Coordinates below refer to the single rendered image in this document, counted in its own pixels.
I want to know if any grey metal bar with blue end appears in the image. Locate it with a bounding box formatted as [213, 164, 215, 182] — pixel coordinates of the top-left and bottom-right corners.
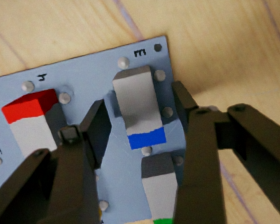
[112, 65, 167, 150]

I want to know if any white block with red end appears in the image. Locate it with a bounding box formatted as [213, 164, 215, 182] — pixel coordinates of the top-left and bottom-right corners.
[1, 88, 68, 158]

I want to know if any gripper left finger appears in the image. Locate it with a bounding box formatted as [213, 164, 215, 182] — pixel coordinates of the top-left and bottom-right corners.
[0, 99, 112, 224]

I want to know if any grey block with green end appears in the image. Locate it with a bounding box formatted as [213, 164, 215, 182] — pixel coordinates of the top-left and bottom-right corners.
[141, 152, 178, 224]

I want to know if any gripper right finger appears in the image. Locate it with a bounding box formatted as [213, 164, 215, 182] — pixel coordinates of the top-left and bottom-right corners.
[171, 81, 280, 224]

